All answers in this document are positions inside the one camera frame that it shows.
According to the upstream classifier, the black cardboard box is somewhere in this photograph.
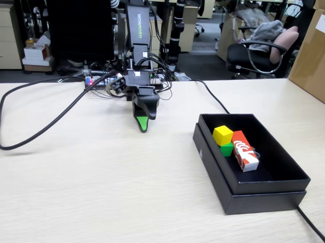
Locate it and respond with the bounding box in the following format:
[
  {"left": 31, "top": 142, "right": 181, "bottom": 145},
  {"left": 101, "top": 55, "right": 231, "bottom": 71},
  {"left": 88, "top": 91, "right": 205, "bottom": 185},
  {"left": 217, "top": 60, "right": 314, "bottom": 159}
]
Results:
[{"left": 195, "top": 111, "right": 313, "bottom": 198}]

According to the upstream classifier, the black office chair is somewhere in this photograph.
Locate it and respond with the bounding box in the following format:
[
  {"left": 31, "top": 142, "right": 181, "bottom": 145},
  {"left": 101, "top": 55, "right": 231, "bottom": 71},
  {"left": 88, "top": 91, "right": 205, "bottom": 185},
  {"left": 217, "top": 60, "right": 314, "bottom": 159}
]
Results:
[{"left": 225, "top": 25, "right": 289, "bottom": 80}]

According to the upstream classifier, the green wooden cube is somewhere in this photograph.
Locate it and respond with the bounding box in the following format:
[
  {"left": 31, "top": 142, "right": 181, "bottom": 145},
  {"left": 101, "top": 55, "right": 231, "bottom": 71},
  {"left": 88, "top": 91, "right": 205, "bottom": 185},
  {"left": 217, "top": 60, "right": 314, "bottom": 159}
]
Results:
[{"left": 219, "top": 141, "right": 235, "bottom": 158}]

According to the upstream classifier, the beige drawer cabinet with handles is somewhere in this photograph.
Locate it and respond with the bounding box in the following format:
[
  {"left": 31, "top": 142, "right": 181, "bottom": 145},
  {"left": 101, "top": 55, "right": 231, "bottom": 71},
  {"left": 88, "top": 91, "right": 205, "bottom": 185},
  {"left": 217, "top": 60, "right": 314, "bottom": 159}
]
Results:
[{"left": 0, "top": 3, "right": 25, "bottom": 71}]

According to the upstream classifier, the flat white box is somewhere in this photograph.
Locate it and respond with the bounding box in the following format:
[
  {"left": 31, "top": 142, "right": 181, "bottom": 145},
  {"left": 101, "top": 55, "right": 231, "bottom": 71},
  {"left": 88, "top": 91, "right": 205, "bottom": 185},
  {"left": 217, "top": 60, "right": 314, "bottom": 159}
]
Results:
[{"left": 21, "top": 55, "right": 55, "bottom": 68}]

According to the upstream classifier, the black open box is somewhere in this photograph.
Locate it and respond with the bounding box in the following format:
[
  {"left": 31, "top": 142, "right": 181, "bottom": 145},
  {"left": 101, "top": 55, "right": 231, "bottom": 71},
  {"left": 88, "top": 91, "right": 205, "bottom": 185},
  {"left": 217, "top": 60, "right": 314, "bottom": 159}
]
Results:
[{"left": 190, "top": 122, "right": 310, "bottom": 218}]

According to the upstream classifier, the yellow wooden cube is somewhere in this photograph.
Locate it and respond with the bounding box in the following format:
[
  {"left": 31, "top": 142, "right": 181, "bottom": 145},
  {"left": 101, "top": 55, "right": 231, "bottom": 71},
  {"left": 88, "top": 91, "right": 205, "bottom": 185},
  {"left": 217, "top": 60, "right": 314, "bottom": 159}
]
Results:
[{"left": 212, "top": 125, "right": 234, "bottom": 147}]

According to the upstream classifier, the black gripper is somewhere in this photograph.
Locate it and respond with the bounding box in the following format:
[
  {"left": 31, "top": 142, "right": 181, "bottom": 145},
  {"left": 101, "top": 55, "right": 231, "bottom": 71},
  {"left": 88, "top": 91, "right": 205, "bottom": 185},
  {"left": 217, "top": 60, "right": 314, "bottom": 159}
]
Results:
[{"left": 124, "top": 69, "right": 162, "bottom": 134}]

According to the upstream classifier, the black and white pole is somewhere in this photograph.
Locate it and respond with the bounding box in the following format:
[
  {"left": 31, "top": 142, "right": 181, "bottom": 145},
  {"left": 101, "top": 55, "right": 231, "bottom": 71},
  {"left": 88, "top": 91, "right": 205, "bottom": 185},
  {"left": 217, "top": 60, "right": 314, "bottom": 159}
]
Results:
[{"left": 168, "top": 0, "right": 186, "bottom": 72}]

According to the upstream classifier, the red and white carton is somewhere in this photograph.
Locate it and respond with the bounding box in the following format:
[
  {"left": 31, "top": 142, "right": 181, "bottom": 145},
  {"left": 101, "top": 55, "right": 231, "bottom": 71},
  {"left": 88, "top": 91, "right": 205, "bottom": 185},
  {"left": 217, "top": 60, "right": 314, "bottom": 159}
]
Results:
[{"left": 229, "top": 130, "right": 261, "bottom": 173}]

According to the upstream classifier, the thick black camera cable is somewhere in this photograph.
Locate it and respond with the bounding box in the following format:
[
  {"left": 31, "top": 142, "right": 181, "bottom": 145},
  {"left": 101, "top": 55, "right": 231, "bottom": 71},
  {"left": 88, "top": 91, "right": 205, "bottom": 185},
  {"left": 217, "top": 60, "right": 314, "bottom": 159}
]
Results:
[{"left": 0, "top": 66, "right": 120, "bottom": 155}]

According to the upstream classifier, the black computer monitor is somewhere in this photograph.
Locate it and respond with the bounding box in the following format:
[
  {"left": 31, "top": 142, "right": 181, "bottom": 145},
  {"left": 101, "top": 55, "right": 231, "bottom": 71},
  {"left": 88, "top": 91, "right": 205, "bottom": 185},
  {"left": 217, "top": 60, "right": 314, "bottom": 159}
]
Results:
[{"left": 41, "top": 0, "right": 117, "bottom": 64}]

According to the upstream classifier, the pink cushion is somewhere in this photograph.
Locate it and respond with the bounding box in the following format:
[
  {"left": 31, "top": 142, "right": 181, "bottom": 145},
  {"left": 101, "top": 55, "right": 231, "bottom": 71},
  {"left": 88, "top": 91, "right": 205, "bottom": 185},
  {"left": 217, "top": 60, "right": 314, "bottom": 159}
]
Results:
[{"left": 269, "top": 25, "right": 300, "bottom": 65}]

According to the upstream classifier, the white small carton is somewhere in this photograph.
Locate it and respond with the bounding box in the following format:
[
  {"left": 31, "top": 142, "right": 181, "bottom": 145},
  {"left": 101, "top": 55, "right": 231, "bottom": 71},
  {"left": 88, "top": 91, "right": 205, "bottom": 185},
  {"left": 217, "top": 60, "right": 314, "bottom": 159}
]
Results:
[{"left": 22, "top": 36, "right": 52, "bottom": 62}]

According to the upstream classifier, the black power cable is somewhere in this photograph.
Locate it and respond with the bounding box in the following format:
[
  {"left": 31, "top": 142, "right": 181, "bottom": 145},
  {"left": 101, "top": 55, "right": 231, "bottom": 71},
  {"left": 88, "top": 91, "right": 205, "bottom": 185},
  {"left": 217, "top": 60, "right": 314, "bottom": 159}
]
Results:
[{"left": 184, "top": 78, "right": 325, "bottom": 243}]

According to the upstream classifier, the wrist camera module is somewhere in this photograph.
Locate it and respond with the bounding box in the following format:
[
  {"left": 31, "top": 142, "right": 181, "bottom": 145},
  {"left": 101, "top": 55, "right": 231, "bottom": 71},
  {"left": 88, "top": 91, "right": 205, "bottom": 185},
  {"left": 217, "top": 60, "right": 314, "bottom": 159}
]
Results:
[{"left": 107, "top": 74, "right": 127, "bottom": 96}]

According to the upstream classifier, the thin black wire bundle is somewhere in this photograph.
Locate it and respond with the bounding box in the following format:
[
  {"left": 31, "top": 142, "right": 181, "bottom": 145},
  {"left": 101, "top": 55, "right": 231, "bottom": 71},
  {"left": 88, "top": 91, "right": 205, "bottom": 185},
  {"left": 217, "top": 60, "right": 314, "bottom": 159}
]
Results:
[{"left": 146, "top": 53, "right": 175, "bottom": 101}]

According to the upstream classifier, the grey cloth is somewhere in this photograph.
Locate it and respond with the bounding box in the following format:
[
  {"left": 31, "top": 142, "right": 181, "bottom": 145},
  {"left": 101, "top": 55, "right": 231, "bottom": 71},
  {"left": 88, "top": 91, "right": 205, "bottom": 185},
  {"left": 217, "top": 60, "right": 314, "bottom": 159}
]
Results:
[{"left": 249, "top": 19, "right": 286, "bottom": 51}]

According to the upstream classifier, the controller circuit board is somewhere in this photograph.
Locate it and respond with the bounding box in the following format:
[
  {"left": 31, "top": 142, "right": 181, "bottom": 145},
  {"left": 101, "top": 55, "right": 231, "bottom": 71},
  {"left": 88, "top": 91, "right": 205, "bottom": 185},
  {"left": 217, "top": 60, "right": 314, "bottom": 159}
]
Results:
[{"left": 84, "top": 75, "right": 122, "bottom": 91}]

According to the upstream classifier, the large brown cardboard box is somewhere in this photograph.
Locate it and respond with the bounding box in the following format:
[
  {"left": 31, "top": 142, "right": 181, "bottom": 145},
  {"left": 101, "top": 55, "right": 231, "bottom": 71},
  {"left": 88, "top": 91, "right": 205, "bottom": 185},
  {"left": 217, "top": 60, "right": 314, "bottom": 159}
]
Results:
[{"left": 287, "top": 7, "right": 325, "bottom": 110}]

